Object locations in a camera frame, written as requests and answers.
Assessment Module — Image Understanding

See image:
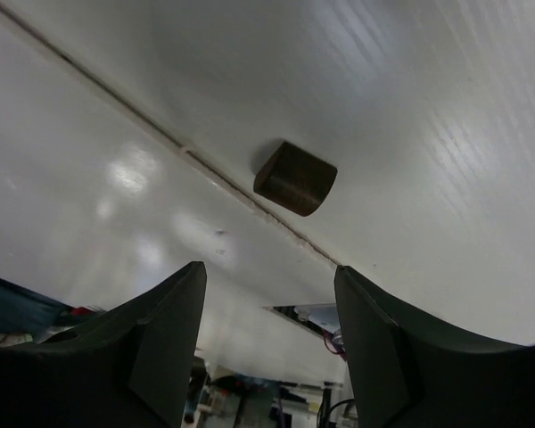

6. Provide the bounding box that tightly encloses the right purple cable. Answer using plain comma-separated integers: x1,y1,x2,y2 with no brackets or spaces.
323,329,344,358

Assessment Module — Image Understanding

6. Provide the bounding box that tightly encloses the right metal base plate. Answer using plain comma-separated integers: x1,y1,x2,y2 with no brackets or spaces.
267,304,340,338

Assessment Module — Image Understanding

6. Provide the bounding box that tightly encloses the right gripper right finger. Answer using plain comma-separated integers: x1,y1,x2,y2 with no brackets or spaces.
334,266,535,427

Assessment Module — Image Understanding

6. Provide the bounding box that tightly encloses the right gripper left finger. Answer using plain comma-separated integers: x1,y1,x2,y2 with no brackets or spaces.
0,261,207,427

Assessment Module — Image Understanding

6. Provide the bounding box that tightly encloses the small dark wood cube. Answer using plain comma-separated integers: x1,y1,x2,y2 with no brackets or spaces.
252,140,338,218

